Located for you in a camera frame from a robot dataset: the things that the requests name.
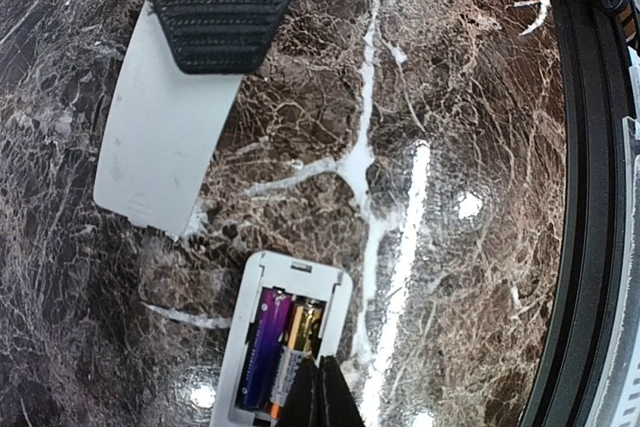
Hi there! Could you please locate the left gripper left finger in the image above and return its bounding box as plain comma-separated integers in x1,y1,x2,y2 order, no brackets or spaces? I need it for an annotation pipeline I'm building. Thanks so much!
279,358,320,427

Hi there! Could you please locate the white battery cover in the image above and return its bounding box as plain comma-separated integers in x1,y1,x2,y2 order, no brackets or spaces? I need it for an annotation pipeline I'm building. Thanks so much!
93,1,243,237

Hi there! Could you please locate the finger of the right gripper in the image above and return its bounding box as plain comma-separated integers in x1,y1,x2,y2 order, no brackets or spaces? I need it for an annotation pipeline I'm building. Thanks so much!
151,0,292,74

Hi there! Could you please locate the black front rail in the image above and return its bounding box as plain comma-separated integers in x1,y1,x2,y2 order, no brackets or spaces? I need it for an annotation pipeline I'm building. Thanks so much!
520,0,639,426

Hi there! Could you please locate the blue battery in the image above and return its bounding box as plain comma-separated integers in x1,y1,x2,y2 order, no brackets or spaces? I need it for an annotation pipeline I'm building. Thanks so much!
236,288,292,411

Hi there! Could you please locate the white slotted cable duct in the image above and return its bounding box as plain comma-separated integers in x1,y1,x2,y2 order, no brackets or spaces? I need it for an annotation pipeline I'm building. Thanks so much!
610,117,639,426

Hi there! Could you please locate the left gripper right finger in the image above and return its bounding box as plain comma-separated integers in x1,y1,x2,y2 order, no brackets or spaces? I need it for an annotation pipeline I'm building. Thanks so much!
319,356,364,427

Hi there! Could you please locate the orange battery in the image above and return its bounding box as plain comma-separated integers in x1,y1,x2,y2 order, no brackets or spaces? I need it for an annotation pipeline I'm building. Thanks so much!
269,297,324,419

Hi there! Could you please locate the white remote control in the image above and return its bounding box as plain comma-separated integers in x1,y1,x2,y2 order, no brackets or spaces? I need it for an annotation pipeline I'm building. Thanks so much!
210,251,353,426

